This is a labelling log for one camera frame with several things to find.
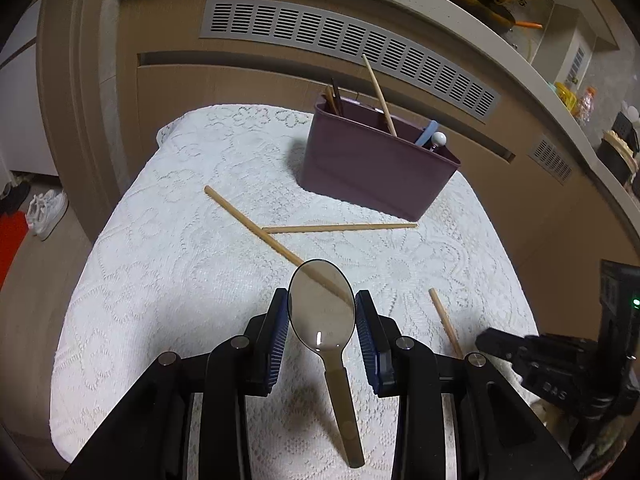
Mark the white lace tablecloth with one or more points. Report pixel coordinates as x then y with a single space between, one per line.
175 260

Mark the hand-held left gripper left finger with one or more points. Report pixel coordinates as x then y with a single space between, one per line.
280 340

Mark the black round container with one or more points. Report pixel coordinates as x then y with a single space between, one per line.
617 157

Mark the blue plastic spoon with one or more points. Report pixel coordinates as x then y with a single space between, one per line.
427 132

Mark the purple utensil holder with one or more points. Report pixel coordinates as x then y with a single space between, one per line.
370 165

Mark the small grey vent grille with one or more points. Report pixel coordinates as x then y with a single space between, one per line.
552 160

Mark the clear plastic bottle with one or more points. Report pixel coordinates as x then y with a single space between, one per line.
587 102

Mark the white sneakers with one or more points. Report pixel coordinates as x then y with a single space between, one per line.
47 212

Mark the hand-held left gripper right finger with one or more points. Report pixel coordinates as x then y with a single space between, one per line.
366 345

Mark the translucent grey oval spoon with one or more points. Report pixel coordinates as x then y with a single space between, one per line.
320 305

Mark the yellow plastic item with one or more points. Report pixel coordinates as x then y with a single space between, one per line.
565 95

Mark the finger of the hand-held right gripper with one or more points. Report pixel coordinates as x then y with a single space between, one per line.
547 387
495 342

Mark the red floor mat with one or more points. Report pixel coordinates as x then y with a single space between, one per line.
10 245

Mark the wooden chopstick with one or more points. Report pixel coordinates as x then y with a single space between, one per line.
250 226
340 228
380 97
445 320

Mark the long grey vent grille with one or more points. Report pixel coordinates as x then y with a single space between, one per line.
350 40

